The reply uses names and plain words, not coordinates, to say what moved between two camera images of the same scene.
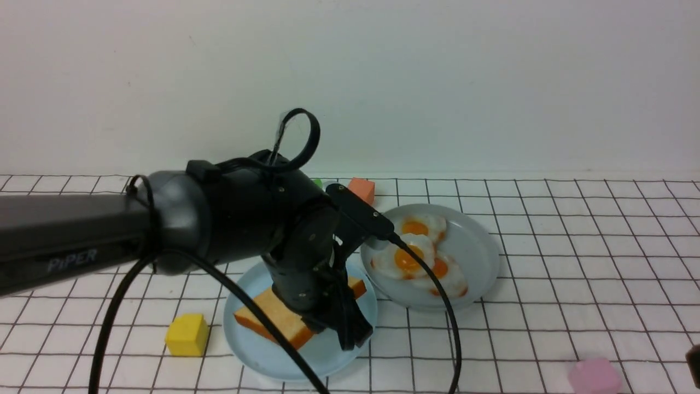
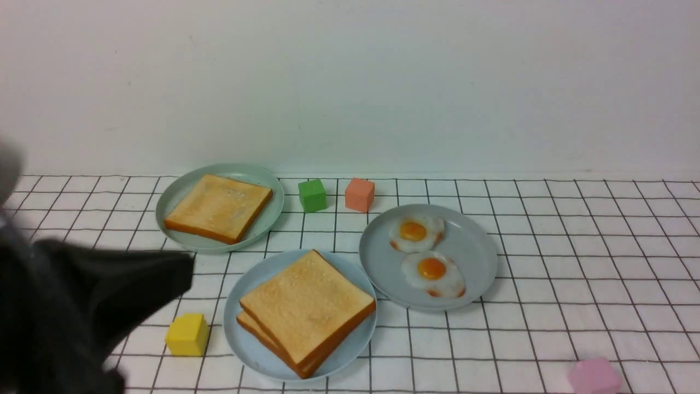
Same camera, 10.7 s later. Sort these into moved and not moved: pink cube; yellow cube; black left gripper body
Moved: black left gripper body
Not moved: yellow cube; pink cube
